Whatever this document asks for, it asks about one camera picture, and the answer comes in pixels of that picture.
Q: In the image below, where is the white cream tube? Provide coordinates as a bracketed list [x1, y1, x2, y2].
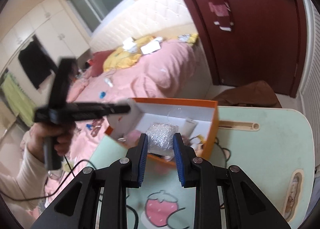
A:
[179, 118, 198, 138]

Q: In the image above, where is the brown bag on floor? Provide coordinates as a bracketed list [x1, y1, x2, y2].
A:
[212, 80, 282, 108]

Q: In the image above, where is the bubble wrap bundle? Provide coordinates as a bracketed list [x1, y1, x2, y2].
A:
[146, 122, 178, 157]

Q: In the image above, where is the black hanging sweater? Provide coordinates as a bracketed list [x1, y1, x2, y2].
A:
[18, 35, 57, 89]

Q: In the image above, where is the black cable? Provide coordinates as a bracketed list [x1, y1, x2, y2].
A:
[0, 155, 97, 202]

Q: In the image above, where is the yellow blanket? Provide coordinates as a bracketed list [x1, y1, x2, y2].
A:
[103, 35, 163, 72]

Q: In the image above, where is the person's left hand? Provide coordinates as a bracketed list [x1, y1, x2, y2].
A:
[26, 121, 76, 163]

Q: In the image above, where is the left forearm white sleeve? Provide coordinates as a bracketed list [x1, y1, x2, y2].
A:
[1, 147, 48, 211]

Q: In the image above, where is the dark red wooden door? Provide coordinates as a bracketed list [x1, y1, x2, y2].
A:
[184, 0, 307, 97]

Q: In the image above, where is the dark red pillow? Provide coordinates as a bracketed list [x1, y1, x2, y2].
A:
[89, 50, 114, 77]

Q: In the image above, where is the white wardrobe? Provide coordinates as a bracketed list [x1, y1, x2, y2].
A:
[1, 0, 90, 71]

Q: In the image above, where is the green hanging cloth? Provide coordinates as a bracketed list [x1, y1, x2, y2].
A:
[1, 72, 36, 127]

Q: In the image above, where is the pink bed quilt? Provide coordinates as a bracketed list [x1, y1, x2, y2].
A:
[19, 39, 208, 219]

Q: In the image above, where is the orange cardboard box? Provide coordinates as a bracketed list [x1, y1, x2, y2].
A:
[105, 98, 219, 170]

